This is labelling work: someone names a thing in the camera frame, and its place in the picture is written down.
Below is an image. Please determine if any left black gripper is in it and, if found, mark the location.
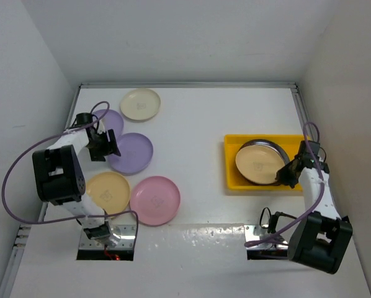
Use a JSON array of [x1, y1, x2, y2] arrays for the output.
[[86, 129, 120, 161]]

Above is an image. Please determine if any orange plastic plate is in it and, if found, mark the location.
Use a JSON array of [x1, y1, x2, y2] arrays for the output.
[[235, 145, 285, 184], [86, 171, 131, 214]]

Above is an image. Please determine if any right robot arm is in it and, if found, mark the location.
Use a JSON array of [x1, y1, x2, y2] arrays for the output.
[[276, 140, 353, 274]]

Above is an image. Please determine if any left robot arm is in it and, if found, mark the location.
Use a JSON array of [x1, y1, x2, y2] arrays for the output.
[[32, 113, 121, 246]]

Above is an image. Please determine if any yellow plastic bin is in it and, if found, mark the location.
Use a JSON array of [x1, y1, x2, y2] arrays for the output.
[[223, 134, 304, 191]]

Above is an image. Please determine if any far purple plastic plate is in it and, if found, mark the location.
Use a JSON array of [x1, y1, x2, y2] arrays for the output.
[[95, 109, 124, 138]]

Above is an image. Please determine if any purple plastic plate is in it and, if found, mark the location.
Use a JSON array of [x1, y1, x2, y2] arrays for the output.
[[107, 132, 154, 175], [95, 109, 124, 138]]

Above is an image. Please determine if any near purple plastic plate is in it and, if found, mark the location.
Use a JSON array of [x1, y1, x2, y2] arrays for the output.
[[107, 132, 154, 175]]

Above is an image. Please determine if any cream plastic plate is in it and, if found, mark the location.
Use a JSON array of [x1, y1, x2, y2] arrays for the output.
[[120, 88, 161, 122]]

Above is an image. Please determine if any pink plastic plate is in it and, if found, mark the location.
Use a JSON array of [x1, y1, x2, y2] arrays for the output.
[[130, 176, 181, 227]]

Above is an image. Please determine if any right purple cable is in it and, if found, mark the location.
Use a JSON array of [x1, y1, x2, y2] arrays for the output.
[[244, 121, 328, 260]]

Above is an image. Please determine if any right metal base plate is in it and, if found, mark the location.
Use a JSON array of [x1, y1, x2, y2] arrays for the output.
[[244, 225, 288, 253]]

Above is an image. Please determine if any metal base plate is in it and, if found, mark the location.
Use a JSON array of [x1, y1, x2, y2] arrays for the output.
[[244, 225, 288, 253], [78, 225, 136, 251]]

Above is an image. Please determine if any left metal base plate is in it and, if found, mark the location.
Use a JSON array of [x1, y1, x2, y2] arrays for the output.
[[78, 225, 136, 251]]

